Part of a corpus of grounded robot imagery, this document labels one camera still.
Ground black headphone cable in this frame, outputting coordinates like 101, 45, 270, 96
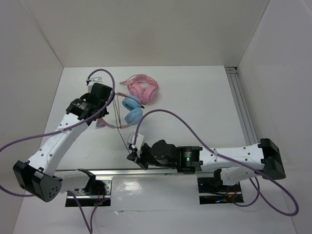
112, 94, 146, 156

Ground pink blue cat-ear headphones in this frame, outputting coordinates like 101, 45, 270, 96
95, 92, 144, 130

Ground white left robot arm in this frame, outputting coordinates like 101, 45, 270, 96
13, 83, 115, 202

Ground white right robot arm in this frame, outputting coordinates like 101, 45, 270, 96
127, 138, 286, 191

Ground pink wrapped headphones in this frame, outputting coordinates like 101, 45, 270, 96
120, 74, 158, 104

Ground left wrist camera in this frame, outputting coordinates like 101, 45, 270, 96
86, 77, 103, 86

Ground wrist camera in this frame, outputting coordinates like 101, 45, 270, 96
127, 132, 145, 157
86, 77, 103, 86

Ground aluminium front rail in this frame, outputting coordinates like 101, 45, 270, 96
56, 166, 247, 176

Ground aluminium rail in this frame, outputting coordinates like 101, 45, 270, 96
225, 67, 258, 145
56, 166, 247, 176

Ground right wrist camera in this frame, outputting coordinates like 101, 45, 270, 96
127, 132, 145, 157

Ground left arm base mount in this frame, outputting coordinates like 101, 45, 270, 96
71, 176, 113, 207

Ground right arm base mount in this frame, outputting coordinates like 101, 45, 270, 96
197, 177, 244, 205

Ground aluminium right side rail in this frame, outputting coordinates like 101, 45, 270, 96
225, 67, 258, 145

